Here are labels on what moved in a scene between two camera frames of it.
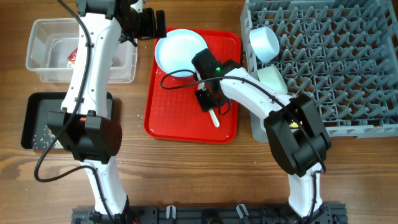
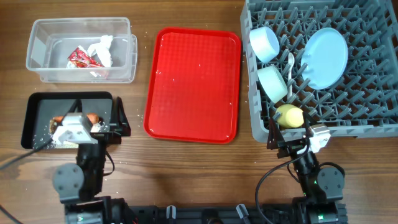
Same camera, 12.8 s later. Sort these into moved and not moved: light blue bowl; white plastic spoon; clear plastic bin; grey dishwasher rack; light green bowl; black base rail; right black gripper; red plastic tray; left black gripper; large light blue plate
Moved: left black gripper; large light blue plate; white plastic spoon; right black gripper
Not moved: red plastic tray; grey dishwasher rack; light green bowl; black base rail; light blue bowl; clear plastic bin
